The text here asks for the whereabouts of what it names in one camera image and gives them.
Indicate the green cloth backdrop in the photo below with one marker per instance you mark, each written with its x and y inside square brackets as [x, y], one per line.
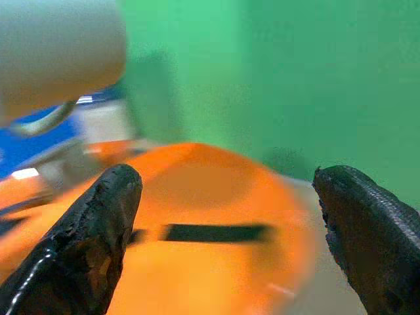
[272, 85]

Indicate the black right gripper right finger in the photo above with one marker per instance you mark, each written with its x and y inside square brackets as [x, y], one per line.
[370, 229]

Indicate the orange plastic basket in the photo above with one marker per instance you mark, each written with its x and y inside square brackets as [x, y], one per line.
[203, 236]

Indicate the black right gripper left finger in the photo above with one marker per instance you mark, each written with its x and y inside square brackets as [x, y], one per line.
[82, 243]

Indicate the blue box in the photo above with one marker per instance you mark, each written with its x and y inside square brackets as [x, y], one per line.
[36, 138]

